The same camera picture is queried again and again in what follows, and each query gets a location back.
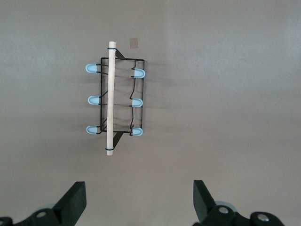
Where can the brown tape patch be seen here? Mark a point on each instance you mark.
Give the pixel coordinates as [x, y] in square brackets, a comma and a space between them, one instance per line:
[134, 43]

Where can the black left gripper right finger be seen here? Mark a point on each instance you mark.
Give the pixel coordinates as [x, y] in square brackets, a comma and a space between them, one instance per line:
[203, 202]

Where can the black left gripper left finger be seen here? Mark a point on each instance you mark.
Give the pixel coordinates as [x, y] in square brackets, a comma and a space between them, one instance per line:
[71, 204]

